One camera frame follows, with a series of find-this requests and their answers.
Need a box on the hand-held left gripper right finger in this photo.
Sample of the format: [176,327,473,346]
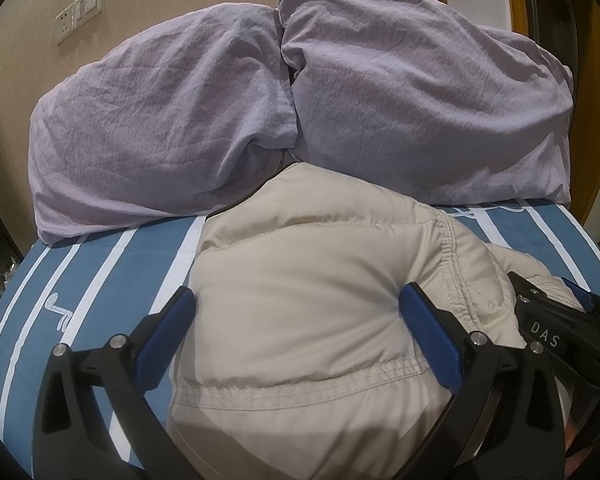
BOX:
[399,282,565,480]

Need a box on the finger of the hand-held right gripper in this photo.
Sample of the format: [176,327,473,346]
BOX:
[561,276,600,315]
[507,271,549,307]

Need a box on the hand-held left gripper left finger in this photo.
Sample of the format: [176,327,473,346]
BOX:
[32,286,201,480]

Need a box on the beige puffer jacket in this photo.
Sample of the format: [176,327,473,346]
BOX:
[167,160,588,480]

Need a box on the blue white-striped bed sheet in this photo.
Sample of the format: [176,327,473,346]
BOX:
[0,197,600,480]

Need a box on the lavender pillow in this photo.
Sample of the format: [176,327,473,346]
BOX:
[27,2,302,245]
[275,0,577,207]

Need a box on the white wall socket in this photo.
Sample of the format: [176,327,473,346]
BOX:
[55,7,79,47]

